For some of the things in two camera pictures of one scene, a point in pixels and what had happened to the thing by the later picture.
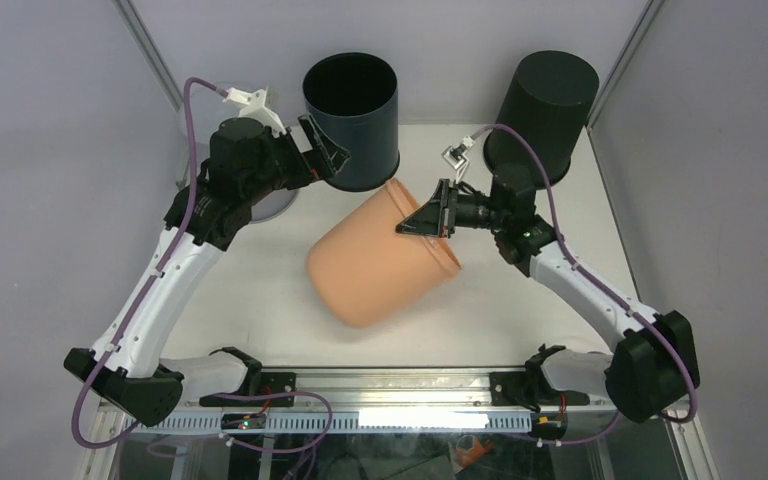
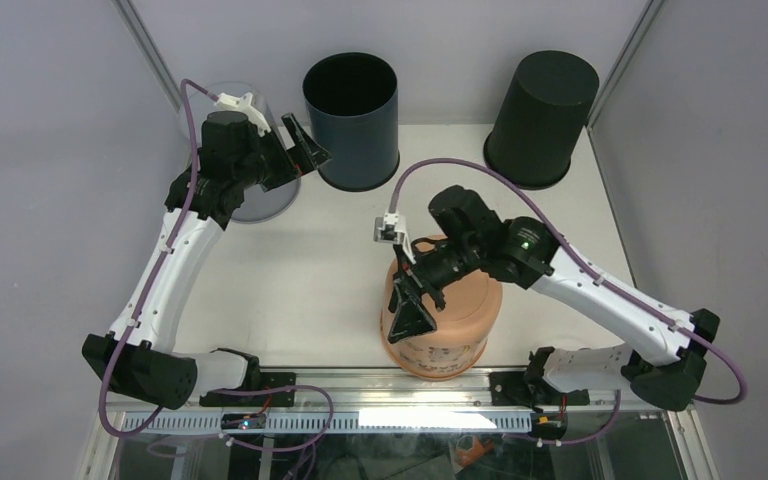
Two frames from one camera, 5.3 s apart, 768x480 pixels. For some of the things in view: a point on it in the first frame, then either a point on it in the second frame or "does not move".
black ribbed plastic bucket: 548,102 does not move
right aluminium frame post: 644,21 does not move
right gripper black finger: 436,215 -> 411,314
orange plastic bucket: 364,272 -> 458,344
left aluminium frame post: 149,52 does not move
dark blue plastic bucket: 354,98 does not move
